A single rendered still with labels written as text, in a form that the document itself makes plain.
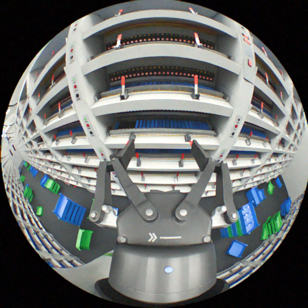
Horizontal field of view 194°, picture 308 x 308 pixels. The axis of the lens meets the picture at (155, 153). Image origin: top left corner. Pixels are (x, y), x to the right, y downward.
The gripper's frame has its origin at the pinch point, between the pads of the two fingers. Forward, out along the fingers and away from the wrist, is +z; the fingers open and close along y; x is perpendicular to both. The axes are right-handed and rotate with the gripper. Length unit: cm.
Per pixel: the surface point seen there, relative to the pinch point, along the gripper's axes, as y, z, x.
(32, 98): -100, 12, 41
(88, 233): -90, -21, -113
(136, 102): -9.1, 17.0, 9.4
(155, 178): -4, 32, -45
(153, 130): -3.9, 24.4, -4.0
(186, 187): 25, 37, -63
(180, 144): 8.9, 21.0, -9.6
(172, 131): 5.1, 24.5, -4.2
